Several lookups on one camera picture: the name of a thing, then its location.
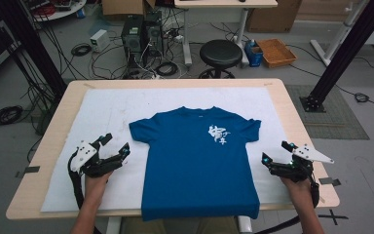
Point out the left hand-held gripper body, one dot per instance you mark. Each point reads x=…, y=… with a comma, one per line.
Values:
x=84, y=154

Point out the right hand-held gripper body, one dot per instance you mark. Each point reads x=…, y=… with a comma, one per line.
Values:
x=308, y=154

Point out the blue t-shirt with white print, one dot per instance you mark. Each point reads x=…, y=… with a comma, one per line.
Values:
x=191, y=169

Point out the person's left hand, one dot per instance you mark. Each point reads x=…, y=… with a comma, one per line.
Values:
x=95, y=188

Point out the person's right hand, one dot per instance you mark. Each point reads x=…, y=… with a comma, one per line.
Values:
x=300, y=191

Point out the white table mat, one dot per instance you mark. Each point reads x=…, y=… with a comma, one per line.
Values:
x=110, y=107

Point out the black tape strip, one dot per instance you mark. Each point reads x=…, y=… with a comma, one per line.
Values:
x=31, y=169
x=329, y=181

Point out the grey floor mat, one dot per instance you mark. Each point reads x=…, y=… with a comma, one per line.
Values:
x=334, y=120

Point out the black tape cross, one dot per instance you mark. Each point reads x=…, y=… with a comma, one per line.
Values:
x=333, y=217

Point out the white table leg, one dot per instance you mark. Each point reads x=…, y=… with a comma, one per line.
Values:
x=113, y=226
x=245, y=225

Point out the orange tray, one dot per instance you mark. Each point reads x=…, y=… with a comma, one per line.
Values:
x=276, y=52

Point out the blue container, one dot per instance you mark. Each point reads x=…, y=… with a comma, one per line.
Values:
x=254, y=55

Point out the small white box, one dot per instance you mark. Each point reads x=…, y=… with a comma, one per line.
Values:
x=100, y=39

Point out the black computer tower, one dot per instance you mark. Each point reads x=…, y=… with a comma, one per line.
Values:
x=154, y=32
x=132, y=39

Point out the black round stool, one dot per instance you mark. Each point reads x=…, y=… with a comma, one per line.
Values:
x=220, y=53

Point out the white metal stand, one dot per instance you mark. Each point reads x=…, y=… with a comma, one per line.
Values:
x=341, y=31

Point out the cardboard box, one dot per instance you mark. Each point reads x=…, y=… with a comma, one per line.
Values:
x=123, y=6
x=272, y=16

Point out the round white table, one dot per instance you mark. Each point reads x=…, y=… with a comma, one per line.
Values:
x=61, y=11

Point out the white desk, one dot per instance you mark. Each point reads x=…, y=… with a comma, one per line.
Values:
x=227, y=3

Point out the black metal post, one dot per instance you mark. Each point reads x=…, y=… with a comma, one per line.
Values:
x=347, y=52
x=39, y=48

